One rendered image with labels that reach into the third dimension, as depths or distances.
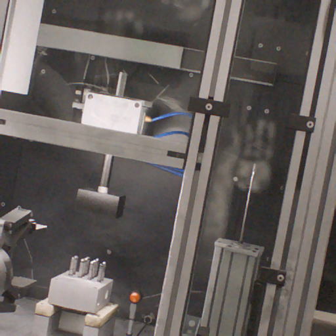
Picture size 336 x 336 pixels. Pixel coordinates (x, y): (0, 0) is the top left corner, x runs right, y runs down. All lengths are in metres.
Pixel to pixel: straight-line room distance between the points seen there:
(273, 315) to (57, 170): 0.71
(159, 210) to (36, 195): 0.29
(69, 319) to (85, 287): 0.11
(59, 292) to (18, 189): 0.41
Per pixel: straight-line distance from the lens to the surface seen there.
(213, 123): 1.50
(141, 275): 1.97
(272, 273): 1.50
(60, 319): 1.78
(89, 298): 1.68
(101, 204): 1.72
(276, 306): 1.52
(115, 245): 1.98
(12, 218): 1.24
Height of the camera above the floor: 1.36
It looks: 3 degrees down
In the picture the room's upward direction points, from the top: 10 degrees clockwise
